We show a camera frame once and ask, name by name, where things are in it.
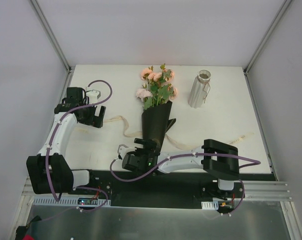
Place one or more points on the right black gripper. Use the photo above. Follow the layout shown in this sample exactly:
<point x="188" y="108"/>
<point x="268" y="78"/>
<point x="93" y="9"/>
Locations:
<point x="146" y="144"/>

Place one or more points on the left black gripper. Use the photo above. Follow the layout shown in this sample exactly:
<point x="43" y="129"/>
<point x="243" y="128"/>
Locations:
<point x="98" y="116"/>

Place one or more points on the black wrapping paper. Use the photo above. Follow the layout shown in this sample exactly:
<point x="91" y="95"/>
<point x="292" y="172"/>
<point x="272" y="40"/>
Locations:
<point x="156" y="122"/>

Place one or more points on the cream ribbon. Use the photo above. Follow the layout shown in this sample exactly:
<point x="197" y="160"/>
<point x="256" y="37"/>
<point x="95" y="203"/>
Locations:
<point x="174" y="143"/>

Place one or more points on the pale pink flower stem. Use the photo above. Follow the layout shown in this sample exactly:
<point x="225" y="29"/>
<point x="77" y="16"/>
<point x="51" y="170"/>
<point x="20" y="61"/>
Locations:
<point x="145" y="96"/>

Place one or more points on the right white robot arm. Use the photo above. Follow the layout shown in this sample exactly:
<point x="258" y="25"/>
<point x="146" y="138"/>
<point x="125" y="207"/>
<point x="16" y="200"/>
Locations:
<point x="214" y="157"/>

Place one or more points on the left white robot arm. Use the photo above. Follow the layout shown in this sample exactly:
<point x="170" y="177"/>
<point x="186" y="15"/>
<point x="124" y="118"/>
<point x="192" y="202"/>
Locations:
<point x="49" y="171"/>

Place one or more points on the white ribbed vase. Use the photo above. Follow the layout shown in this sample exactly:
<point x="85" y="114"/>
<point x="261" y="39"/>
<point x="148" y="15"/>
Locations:
<point x="200" y="89"/>

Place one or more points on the red object bottom corner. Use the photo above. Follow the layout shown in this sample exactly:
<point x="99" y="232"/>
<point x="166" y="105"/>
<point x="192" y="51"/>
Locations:
<point x="24" y="237"/>

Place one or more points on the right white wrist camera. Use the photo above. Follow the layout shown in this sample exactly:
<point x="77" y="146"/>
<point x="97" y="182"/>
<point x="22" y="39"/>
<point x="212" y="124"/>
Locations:
<point x="123" y="150"/>

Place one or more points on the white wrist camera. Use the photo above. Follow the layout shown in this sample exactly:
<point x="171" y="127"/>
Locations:
<point x="92" y="94"/>
<point x="123" y="150"/>

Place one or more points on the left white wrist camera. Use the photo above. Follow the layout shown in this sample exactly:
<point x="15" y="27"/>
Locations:
<point x="92" y="94"/>

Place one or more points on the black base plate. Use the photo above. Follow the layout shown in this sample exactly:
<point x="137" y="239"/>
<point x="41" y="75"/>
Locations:
<point x="171" y="191"/>

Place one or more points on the left aluminium frame post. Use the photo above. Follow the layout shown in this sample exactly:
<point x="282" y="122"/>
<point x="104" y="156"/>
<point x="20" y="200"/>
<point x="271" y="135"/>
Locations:
<point x="50" y="34"/>

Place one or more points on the aluminium frame post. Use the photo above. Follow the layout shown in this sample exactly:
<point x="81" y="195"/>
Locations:
<point x="50" y="34"/>
<point x="268" y="34"/>

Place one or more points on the right white cable duct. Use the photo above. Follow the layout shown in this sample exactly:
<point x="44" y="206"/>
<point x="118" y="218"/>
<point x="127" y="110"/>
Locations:
<point x="210" y="205"/>

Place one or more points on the white cable duct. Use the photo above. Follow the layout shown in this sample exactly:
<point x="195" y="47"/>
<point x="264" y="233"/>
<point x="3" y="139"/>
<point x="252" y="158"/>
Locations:
<point x="210" y="205"/>
<point x="82" y="202"/>

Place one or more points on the left white cable duct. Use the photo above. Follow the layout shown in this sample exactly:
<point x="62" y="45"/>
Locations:
<point x="82" y="202"/>

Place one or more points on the right aluminium frame post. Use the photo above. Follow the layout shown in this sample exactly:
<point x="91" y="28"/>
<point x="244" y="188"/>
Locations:
<point x="268" y="34"/>

